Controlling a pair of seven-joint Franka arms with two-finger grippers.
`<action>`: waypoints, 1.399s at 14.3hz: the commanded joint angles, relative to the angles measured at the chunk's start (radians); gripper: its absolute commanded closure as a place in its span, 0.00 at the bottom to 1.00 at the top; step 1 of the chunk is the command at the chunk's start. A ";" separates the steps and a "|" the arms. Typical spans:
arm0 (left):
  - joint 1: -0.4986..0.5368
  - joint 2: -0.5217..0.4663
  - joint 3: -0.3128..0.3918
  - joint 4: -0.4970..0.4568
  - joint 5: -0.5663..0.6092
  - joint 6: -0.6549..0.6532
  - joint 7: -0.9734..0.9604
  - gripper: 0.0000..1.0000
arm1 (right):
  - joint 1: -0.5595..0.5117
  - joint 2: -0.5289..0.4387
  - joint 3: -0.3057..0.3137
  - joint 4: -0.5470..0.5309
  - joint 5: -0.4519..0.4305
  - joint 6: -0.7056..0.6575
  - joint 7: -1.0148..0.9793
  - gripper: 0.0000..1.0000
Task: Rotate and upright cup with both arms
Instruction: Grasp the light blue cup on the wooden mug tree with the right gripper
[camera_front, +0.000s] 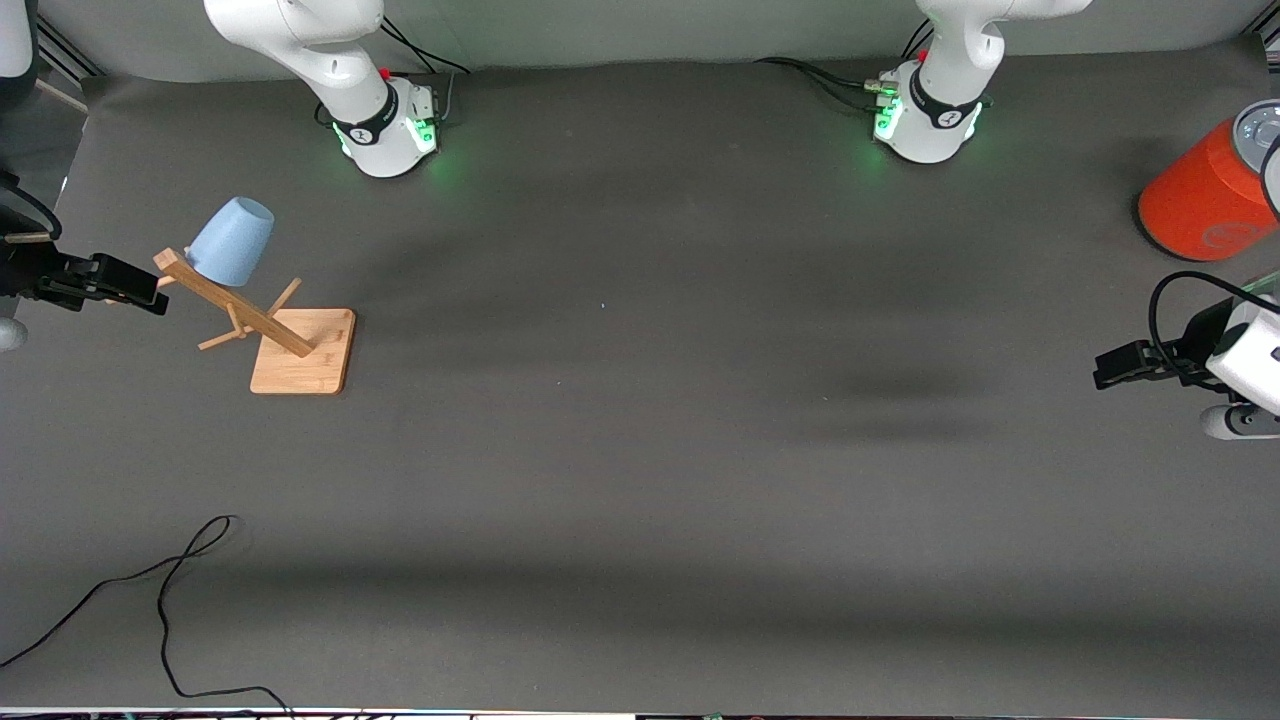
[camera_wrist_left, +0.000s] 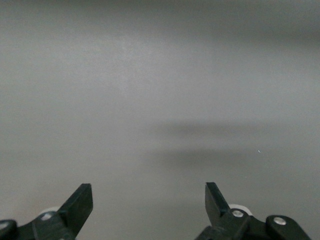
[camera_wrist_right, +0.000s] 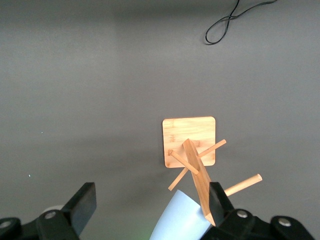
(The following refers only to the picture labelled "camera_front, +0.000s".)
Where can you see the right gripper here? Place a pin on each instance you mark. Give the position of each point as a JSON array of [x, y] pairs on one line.
[[28, 268]]

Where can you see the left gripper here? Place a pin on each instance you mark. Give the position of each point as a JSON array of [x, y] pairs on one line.
[[1197, 344]]

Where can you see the light blue plastic cup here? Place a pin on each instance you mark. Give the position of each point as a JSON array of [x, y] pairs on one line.
[[232, 242]]

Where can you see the wooden cup rack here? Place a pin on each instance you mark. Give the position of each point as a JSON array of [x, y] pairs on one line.
[[305, 360]]

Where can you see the orange cylindrical can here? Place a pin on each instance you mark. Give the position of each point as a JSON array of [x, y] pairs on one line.
[[1195, 200]]

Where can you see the dark grey table mat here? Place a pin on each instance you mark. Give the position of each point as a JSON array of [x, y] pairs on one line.
[[640, 500]]

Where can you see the aluminium frame rail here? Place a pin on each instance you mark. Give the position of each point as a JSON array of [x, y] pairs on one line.
[[68, 52]]

